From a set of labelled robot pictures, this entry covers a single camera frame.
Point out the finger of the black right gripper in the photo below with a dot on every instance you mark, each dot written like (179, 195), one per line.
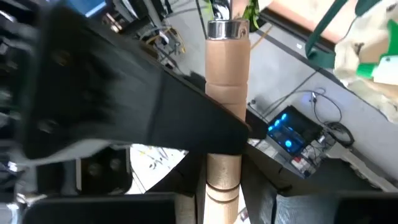
(109, 93)
(102, 171)

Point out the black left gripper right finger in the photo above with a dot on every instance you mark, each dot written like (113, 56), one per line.
(258, 193)

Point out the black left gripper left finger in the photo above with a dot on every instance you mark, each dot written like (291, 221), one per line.
(189, 174)

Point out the cream canvas gardening bag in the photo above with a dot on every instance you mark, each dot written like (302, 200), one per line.
(345, 56)

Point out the black perforated electronics tray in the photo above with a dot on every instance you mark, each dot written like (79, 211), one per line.
(295, 130)

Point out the computer monitor with blue screen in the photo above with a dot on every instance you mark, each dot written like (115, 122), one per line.
(87, 7)

